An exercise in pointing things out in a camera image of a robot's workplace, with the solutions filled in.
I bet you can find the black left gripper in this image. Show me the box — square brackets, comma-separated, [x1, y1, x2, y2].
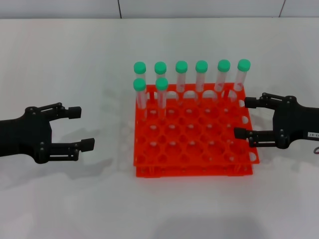
[0, 101, 96, 165]

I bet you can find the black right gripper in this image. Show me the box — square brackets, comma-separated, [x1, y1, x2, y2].
[234, 92, 319, 150]

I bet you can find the clear tube with green cap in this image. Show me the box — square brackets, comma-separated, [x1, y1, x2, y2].
[154, 61, 167, 79]
[175, 60, 189, 105]
[233, 59, 251, 99]
[156, 77, 169, 120]
[133, 78, 148, 119]
[214, 59, 231, 99]
[195, 60, 209, 100]
[133, 61, 147, 80]

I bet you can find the orange plastic test tube rack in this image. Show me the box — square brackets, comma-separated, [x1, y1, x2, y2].
[133, 83, 260, 178]

